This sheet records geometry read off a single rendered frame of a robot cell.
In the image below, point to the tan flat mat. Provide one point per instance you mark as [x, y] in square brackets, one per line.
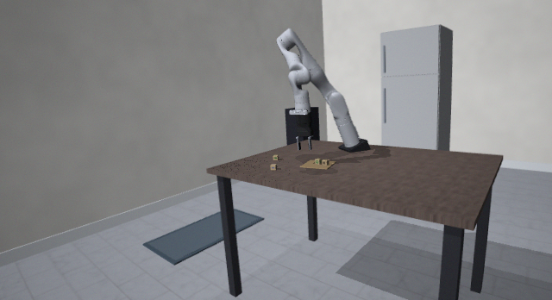
[311, 164]

